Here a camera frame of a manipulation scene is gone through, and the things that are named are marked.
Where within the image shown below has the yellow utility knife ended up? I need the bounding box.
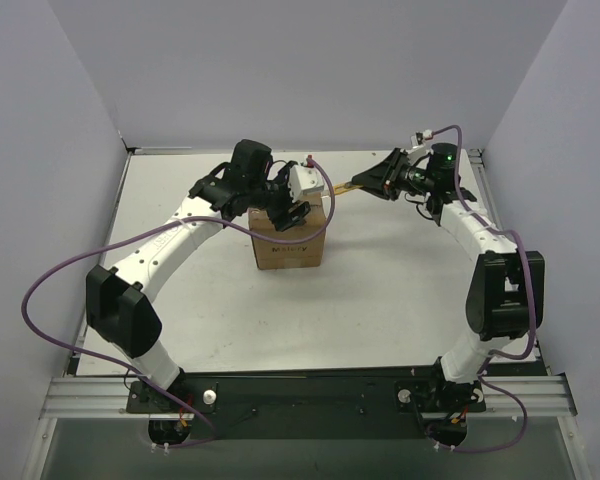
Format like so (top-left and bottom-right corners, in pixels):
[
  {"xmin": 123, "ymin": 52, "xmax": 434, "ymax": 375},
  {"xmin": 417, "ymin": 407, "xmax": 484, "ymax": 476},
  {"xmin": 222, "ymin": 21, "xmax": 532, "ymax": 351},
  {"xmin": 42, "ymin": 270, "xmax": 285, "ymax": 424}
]
[{"xmin": 334, "ymin": 182, "xmax": 362, "ymax": 196}]

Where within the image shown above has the brown cardboard express box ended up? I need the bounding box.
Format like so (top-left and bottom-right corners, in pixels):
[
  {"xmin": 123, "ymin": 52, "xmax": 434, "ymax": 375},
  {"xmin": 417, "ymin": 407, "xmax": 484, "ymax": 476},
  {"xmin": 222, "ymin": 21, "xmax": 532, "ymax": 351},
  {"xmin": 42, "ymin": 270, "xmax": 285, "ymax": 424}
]
[{"xmin": 248, "ymin": 193, "xmax": 326, "ymax": 270}]

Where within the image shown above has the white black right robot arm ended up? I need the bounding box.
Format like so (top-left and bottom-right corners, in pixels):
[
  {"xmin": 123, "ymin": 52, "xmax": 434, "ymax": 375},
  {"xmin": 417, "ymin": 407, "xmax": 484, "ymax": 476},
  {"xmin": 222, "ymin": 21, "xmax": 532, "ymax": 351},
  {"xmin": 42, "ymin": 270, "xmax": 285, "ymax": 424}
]
[{"xmin": 351, "ymin": 143, "xmax": 545, "ymax": 384}]

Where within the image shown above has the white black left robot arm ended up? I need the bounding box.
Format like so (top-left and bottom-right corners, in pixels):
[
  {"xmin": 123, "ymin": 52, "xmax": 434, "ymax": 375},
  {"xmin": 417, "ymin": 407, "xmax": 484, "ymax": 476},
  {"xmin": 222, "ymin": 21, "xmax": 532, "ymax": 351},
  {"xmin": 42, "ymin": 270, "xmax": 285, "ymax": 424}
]
[{"xmin": 86, "ymin": 140, "xmax": 324, "ymax": 412}]

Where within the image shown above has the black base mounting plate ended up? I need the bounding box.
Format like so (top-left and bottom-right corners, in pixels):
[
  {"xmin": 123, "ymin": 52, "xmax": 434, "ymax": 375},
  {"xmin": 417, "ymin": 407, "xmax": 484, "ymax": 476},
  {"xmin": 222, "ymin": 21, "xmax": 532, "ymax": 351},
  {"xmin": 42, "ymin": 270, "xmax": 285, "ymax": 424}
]
[{"xmin": 126, "ymin": 365, "xmax": 486, "ymax": 444}]

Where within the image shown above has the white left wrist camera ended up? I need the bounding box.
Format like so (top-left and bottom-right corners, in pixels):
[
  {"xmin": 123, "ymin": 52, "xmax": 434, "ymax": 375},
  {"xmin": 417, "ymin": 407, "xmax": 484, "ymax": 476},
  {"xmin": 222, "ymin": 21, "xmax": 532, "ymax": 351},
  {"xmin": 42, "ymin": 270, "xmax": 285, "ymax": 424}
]
[{"xmin": 287, "ymin": 155, "xmax": 325, "ymax": 202}]

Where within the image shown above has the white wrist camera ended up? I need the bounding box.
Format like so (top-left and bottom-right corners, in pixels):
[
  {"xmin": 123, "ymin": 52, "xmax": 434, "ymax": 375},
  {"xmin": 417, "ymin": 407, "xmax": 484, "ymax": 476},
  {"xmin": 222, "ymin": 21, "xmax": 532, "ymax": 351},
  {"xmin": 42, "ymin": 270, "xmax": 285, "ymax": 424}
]
[
  {"xmin": 406, "ymin": 129, "xmax": 434, "ymax": 165},
  {"xmin": 287, "ymin": 155, "xmax": 325, "ymax": 202}
]

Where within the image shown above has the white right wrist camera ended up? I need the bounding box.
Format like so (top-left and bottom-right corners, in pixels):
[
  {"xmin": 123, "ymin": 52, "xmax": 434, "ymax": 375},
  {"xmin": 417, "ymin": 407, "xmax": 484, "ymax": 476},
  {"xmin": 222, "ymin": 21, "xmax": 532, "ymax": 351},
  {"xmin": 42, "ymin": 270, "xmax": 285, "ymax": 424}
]
[{"xmin": 406, "ymin": 129, "xmax": 434, "ymax": 165}]

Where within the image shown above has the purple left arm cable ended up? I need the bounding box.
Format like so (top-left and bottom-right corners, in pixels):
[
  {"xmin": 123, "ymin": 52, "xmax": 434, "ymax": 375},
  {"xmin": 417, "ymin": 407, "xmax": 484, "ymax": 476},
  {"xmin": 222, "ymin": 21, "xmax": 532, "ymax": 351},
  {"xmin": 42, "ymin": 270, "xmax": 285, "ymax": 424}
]
[{"xmin": 20, "ymin": 158, "xmax": 337, "ymax": 448}]

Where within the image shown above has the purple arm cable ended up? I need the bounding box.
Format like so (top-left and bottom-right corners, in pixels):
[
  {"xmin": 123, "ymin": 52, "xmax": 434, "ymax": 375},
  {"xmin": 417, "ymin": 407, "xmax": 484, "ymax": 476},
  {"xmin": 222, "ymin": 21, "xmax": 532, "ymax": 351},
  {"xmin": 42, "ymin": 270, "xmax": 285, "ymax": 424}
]
[
  {"xmin": 20, "ymin": 158, "xmax": 337, "ymax": 448},
  {"xmin": 429, "ymin": 123, "xmax": 539, "ymax": 454}
]

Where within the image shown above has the aluminium table edge rail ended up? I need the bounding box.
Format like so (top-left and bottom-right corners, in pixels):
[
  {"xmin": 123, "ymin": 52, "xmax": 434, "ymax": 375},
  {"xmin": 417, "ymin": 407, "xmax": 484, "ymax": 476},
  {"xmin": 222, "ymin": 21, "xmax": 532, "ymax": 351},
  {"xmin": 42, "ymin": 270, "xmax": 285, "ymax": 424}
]
[{"xmin": 466, "ymin": 149, "xmax": 545, "ymax": 361}]

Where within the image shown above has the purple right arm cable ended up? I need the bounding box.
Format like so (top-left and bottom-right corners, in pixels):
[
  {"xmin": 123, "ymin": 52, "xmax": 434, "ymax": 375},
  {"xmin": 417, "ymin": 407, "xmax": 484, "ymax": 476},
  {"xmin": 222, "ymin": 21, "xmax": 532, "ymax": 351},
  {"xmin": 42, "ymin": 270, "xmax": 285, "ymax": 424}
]
[{"xmin": 429, "ymin": 123, "xmax": 539, "ymax": 454}]

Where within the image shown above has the aluminium front frame rail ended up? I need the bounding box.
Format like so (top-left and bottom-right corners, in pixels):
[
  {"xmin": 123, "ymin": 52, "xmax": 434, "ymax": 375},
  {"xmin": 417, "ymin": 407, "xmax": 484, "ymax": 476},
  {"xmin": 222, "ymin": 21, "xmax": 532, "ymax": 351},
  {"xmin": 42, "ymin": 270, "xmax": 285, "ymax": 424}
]
[{"xmin": 41, "ymin": 376, "xmax": 576, "ymax": 420}]

